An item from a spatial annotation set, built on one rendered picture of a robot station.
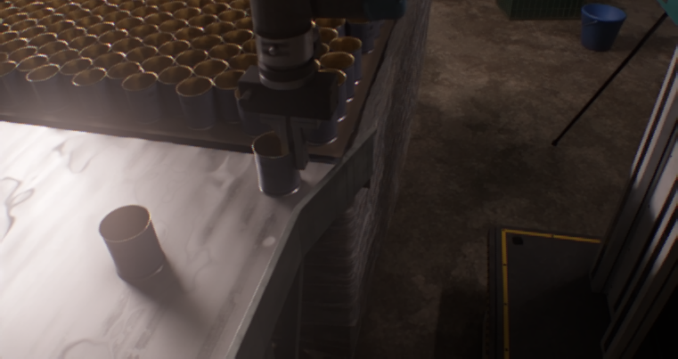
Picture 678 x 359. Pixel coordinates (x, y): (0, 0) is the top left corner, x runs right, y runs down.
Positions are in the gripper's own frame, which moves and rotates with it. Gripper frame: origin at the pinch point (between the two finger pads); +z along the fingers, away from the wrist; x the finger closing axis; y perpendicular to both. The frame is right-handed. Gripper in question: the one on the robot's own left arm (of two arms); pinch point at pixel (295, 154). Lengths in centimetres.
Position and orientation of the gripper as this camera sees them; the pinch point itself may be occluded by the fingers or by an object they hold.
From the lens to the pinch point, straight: 78.6
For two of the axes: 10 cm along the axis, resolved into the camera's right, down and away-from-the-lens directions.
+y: -2.5, 6.1, -7.5
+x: 9.7, 1.3, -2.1
